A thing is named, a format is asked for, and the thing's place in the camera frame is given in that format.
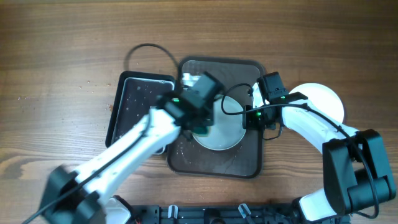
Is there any green yellow sponge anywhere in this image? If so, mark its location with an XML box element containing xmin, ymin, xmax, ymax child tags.
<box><xmin>192</xmin><ymin>126</ymin><xmax>210</xmax><ymax>136</ymax></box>

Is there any pale blue plate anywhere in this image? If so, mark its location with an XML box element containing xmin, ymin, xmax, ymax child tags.
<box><xmin>193</xmin><ymin>95</ymin><xmax>246</xmax><ymax>151</ymax></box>

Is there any white plate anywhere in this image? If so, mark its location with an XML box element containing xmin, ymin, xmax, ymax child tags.
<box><xmin>289</xmin><ymin>83</ymin><xmax>345</xmax><ymax>123</ymax></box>

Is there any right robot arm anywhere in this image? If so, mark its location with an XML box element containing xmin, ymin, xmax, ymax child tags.
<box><xmin>243</xmin><ymin>72</ymin><xmax>397</xmax><ymax>223</ymax></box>

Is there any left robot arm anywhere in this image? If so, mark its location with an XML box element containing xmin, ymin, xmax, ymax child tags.
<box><xmin>38</xmin><ymin>72</ymin><xmax>224</xmax><ymax>223</ymax></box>

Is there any brown plastic serving tray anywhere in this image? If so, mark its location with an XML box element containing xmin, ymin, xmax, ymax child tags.
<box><xmin>166</xmin><ymin>56</ymin><xmax>266</xmax><ymax>179</ymax></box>

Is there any small black metal tray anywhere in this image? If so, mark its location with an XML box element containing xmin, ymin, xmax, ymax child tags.
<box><xmin>105</xmin><ymin>71</ymin><xmax>178</xmax><ymax>154</ymax></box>

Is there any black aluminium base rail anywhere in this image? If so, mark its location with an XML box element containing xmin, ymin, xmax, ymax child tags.
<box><xmin>127</xmin><ymin>203</ymin><xmax>296</xmax><ymax>224</ymax></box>

